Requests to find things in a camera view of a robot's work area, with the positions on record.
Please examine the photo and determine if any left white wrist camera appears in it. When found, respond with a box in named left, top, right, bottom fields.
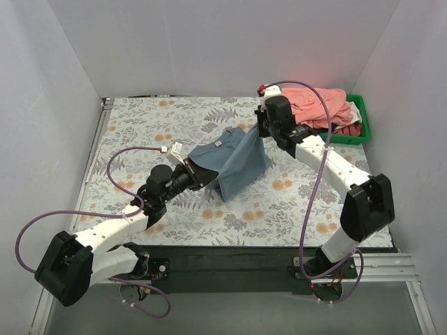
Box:
left=159, top=142, right=185, bottom=166

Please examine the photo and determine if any pink t shirt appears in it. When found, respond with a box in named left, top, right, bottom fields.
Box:
left=281, top=87, right=354, bottom=129

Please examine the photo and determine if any dark red t shirt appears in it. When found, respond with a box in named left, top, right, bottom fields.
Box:
left=332, top=124, right=362, bottom=137

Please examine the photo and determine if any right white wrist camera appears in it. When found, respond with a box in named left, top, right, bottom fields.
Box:
left=257, top=85, right=281, bottom=105

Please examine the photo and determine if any aluminium rail frame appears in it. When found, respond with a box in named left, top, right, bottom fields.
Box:
left=34, top=97, right=434, bottom=334

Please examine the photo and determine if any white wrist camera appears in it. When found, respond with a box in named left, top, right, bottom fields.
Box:
left=159, top=142, right=185, bottom=166
left=257, top=85, right=281, bottom=105

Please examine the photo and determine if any green plastic bin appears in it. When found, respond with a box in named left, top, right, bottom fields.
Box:
left=330, top=94, right=371, bottom=145

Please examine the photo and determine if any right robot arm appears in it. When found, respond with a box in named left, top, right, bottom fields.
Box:
left=255, top=94, right=395, bottom=278

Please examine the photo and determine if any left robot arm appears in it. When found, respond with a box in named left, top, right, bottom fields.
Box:
left=34, top=158, right=218, bottom=306

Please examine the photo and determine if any blue-grey t shirt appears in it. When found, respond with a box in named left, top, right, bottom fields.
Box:
left=188, top=126, right=270, bottom=202

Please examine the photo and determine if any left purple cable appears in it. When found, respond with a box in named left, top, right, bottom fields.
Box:
left=15, top=146, right=172, bottom=319

